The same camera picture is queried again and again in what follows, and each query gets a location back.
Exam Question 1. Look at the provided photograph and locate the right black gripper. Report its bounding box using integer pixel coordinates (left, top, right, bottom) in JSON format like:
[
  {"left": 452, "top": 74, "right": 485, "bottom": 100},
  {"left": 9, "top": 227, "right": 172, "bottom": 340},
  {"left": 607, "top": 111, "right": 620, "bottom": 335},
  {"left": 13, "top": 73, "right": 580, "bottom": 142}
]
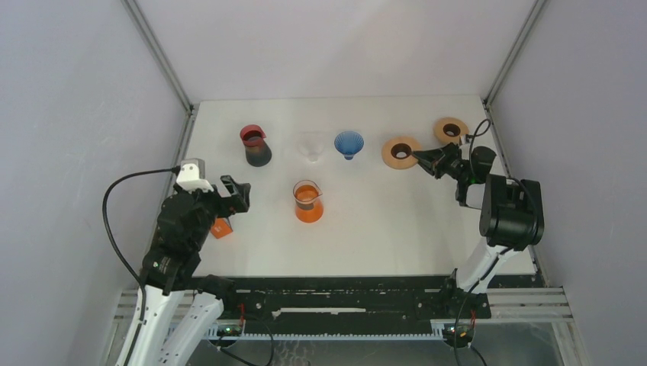
[{"left": 411, "top": 141, "right": 470, "bottom": 181}]

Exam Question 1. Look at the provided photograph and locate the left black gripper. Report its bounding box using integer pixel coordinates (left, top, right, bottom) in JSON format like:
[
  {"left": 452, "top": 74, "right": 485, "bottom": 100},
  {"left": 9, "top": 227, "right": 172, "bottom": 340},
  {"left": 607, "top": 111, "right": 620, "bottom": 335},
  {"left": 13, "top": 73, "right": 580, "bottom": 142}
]
[{"left": 175, "top": 174, "right": 250, "bottom": 248}]

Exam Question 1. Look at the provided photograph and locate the wooden dripper ring holder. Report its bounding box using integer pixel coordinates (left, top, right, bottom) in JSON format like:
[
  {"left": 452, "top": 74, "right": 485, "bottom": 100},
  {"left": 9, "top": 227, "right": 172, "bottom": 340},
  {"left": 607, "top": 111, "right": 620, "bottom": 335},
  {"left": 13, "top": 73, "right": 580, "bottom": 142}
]
[{"left": 381, "top": 136, "right": 422, "bottom": 170}]

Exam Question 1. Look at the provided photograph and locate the orange coffee filter box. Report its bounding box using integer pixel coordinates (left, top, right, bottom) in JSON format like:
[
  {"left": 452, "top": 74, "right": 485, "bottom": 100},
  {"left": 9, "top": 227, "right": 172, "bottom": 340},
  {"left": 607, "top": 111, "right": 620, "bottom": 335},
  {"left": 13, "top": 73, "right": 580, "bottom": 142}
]
[{"left": 210, "top": 217, "right": 233, "bottom": 239}]

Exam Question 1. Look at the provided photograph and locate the orange glass carafe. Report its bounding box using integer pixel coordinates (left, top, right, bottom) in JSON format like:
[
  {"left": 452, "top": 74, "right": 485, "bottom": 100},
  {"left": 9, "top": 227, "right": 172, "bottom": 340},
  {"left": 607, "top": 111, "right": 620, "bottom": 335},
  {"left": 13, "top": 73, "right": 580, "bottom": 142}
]
[{"left": 293, "top": 180, "right": 324, "bottom": 223}]

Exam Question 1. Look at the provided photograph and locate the clear glass dripper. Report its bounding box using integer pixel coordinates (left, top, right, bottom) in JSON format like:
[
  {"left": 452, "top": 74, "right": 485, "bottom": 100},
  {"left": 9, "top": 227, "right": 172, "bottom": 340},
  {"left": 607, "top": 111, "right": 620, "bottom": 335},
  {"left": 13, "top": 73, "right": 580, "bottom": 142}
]
[{"left": 297, "top": 132, "right": 325, "bottom": 162}]

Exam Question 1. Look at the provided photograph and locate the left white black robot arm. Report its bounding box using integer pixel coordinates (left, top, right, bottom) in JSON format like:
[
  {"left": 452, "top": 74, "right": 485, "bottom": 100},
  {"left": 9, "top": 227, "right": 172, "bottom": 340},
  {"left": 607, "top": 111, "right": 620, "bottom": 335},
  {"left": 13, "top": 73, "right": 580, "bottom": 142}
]
[{"left": 116, "top": 166, "right": 251, "bottom": 365}]

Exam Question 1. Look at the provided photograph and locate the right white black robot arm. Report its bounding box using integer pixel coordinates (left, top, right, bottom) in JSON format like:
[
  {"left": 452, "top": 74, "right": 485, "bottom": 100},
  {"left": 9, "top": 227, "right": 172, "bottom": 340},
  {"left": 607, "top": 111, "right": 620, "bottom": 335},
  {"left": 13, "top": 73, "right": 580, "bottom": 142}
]
[{"left": 412, "top": 143, "right": 544, "bottom": 317}]

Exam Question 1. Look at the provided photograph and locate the blue glass dripper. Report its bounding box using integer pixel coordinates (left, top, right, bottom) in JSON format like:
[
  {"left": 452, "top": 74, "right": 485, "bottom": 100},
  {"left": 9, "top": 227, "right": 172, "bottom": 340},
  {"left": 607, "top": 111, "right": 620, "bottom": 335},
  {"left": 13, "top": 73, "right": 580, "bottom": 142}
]
[{"left": 333, "top": 130, "right": 365, "bottom": 160}]

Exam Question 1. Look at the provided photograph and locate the red black carafe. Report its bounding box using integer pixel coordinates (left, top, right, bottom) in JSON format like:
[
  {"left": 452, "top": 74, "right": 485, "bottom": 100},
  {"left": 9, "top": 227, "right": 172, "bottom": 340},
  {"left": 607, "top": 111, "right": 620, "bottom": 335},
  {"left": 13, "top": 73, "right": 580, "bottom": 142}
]
[{"left": 240, "top": 124, "right": 272, "bottom": 167}]

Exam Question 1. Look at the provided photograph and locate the far wooden dripper ring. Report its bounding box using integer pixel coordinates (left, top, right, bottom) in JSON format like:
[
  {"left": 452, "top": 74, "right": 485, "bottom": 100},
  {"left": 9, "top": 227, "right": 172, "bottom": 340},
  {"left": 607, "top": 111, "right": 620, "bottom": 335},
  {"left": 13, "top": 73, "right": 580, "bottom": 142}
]
[{"left": 433, "top": 117, "right": 470, "bottom": 147}]

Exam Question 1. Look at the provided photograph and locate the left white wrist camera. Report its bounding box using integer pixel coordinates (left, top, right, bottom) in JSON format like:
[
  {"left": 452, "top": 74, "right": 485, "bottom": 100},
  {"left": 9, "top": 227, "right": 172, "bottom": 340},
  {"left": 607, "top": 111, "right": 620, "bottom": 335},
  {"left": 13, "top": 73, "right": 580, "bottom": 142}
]
[{"left": 175, "top": 158, "right": 214, "bottom": 193}]

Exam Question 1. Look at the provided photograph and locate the left black camera cable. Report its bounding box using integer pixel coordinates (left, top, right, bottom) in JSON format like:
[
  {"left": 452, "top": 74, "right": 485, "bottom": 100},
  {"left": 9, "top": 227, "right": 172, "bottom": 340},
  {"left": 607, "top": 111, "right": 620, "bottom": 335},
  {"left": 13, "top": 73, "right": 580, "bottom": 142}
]
[{"left": 101, "top": 166, "right": 183, "bottom": 366}]

